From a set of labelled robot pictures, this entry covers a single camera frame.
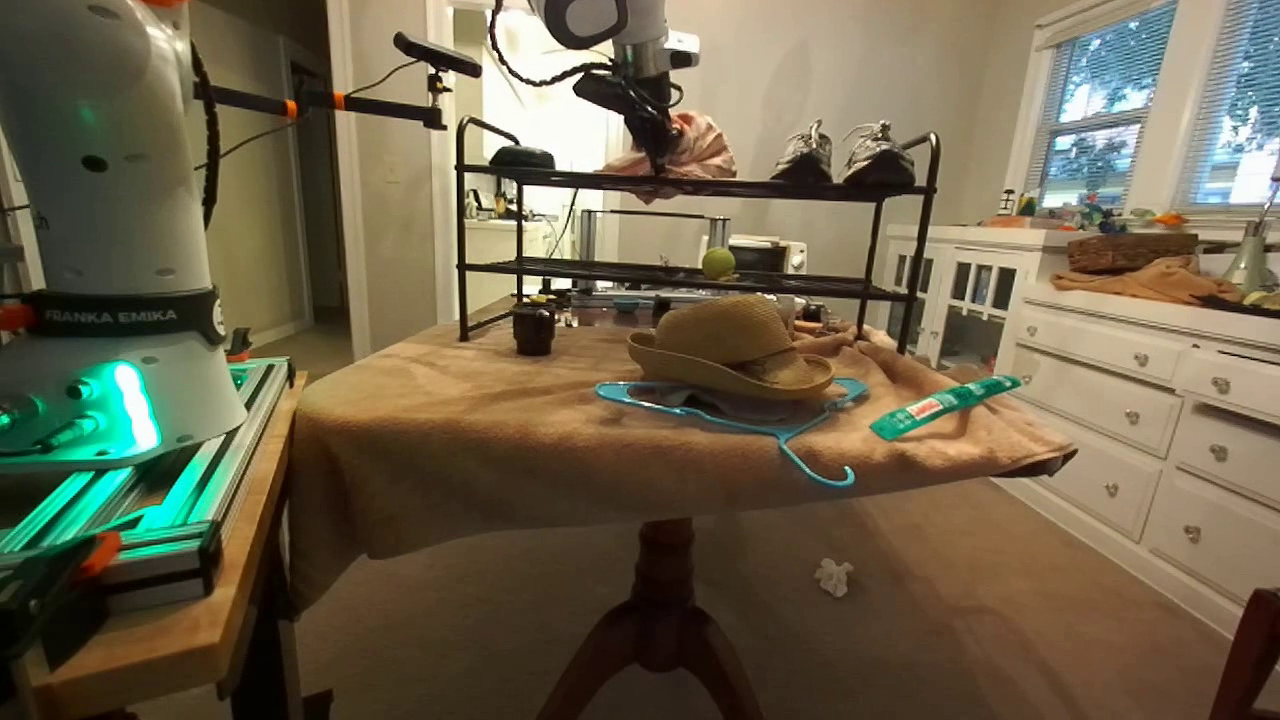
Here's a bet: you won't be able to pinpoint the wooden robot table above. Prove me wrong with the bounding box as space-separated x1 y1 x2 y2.
23 376 303 720

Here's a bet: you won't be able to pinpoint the black cup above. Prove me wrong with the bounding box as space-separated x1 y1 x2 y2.
506 298 559 361

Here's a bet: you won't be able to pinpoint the brown cloth on dresser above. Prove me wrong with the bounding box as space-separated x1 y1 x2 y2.
1051 256 1245 313

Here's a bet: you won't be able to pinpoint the white framed window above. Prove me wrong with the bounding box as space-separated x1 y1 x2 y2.
1180 0 1280 217
1003 0 1189 224

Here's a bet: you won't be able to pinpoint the white glass door cabinet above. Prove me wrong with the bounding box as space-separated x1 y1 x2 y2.
875 219 1070 383

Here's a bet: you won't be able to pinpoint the crumpled white paper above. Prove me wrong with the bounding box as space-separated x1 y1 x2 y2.
811 550 857 600

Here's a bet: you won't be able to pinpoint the black stereo camera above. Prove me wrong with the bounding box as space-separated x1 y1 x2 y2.
390 31 482 80

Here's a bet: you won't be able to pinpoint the white box appliance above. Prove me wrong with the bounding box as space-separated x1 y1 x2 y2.
728 231 811 279

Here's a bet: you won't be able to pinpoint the black metal rack stand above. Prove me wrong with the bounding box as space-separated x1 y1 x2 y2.
452 114 945 357

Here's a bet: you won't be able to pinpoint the brown woven basket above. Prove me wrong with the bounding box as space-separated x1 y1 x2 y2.
1062 226 1202 277

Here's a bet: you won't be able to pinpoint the wooden table pedestal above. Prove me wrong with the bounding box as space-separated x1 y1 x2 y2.
532 516 768 720

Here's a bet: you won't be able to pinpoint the tan straw hat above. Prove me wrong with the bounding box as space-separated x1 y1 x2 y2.
620 292 839 399

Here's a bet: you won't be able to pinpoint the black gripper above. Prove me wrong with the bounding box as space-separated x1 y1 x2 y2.
610 73 681 174

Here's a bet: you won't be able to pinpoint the white dresser with drawers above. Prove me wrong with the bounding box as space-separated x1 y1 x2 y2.
990 284 1280 637

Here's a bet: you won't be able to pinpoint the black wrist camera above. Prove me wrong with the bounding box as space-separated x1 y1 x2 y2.
571 67 638 119

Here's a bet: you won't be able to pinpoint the dark wooden chair corner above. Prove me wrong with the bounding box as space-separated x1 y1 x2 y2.
1209 584 1280 720

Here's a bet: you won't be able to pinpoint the orange white plaid cloth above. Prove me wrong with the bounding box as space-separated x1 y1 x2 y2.
597 109 739 209

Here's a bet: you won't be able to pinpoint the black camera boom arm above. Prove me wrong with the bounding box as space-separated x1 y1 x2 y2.
196 73 452 130

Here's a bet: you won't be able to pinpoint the white grey running sneaker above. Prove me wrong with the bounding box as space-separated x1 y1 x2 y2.
835 114 921 193
771 114 839 193

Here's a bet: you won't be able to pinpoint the aluminium robot base rails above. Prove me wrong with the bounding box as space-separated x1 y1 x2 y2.
0 350 296 605

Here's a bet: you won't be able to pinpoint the green glass bottle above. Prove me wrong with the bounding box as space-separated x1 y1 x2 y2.
1226 213 1280 294

